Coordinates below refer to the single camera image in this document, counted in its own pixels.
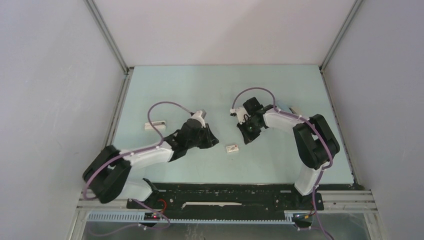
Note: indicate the right aluminium frame post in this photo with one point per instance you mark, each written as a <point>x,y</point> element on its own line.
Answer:
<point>340,34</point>

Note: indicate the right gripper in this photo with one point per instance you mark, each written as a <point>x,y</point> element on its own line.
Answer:
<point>248,137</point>

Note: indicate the left aluminium frame post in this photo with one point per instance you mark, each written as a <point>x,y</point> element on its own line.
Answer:
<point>107,35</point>

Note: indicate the white staple box sleeve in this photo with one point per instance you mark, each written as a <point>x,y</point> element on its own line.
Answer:
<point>232,148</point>

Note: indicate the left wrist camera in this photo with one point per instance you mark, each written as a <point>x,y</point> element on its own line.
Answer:
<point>200,117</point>

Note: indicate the light blue stapler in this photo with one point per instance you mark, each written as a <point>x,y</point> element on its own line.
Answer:
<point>281,106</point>

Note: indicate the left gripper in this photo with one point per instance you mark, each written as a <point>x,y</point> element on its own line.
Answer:
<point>210,140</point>

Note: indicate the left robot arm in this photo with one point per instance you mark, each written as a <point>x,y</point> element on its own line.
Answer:
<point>108,175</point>

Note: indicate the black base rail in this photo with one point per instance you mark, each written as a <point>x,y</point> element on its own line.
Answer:
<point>231,202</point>

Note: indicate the aluminium frame post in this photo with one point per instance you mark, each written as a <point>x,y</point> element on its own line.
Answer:
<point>340,34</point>
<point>107,35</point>

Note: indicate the white stapler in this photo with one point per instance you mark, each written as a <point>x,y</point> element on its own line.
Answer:
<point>159,125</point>

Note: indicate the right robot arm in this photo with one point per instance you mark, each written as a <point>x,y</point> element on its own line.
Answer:
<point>316,143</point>

